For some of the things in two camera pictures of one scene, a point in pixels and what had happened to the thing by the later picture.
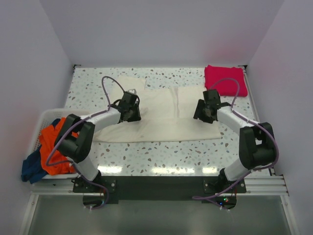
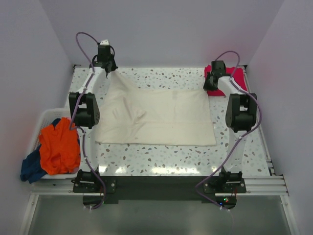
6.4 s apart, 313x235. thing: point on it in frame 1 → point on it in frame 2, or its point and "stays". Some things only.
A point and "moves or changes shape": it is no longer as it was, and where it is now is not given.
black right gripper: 198,113 → 206,86
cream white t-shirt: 167,115 moves or changes shape
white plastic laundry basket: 47,117 stays
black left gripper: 137,117 → 114,67
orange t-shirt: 48,136 stays
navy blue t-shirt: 32,167 stays
